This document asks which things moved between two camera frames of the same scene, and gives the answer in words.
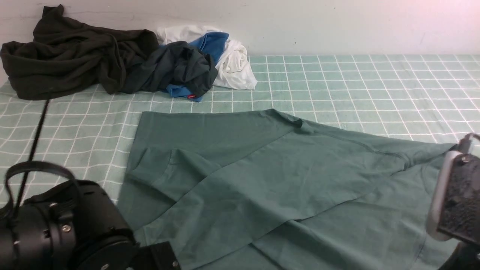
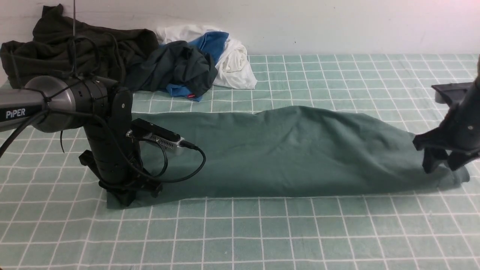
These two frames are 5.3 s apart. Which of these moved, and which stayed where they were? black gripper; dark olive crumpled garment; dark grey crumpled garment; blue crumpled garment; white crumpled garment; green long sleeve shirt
Moved: black gripper; green long sleeve shirt
Stayed: dark grey crumpled garment; dark olive crumpled garment; white crumpled garment; blue crumpled garment
